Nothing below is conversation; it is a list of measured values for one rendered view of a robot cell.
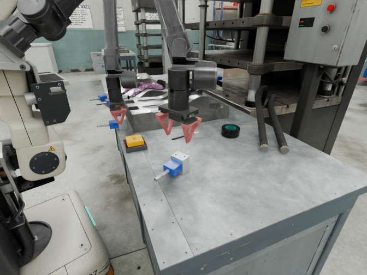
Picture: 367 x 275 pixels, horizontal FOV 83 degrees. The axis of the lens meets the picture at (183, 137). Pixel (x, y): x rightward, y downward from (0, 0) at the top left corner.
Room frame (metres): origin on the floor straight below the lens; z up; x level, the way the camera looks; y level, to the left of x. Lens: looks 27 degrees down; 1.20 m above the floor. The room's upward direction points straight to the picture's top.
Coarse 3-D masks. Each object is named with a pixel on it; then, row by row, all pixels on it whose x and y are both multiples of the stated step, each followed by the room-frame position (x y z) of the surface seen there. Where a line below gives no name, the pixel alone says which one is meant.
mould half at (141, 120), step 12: (192, 96) 0.99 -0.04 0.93; (204, 96) 0.98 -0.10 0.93; (144, 108) 0.92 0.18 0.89; (156, 108) 0.94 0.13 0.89; (204, 108) 0.98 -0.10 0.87; (216, 108) 1.01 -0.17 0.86; (228, 108) 1.03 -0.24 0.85; (132, 120) 0.85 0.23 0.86; (144, 120) 0.86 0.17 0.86; (156, 120) 0.88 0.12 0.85; (168, 120) 0.90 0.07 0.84; (204, 120) 0.98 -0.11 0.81
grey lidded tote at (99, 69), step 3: (99, 63) 7.08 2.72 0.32; (102, 63) 7.08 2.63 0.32; (93, 66) 6.96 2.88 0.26; (96, 66) 6.98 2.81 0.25; (99, 66) 7.01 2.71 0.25; (102, 66) 7.03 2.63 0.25; (96, 69) 6.98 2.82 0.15; (99, 69) 7.01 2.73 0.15; (102, 69) 7.04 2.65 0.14; (96, 72) 6.99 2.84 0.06; (99, 72) 7.02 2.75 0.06; (102, 72) 7.04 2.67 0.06; (105, 72) 7.07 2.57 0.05
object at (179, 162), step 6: (174, 156) 0.56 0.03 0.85; (180, 156) 0.56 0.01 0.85; (186, 156) 0.56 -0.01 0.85; (168, 162) 0.55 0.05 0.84; (174, 162) 0.55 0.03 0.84; (180, 162) 0.54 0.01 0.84; (186, 162) 0.55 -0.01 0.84; (168, 168) 0.52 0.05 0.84; (174, 168) 0.51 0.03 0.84; (180, 168) 0.53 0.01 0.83; (186, 168) 0.55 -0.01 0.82; (162, 174) 0.50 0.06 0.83; (168, 174) 0.52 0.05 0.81; (174, 174) 0.51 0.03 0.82; (156, 180) 0.47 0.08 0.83
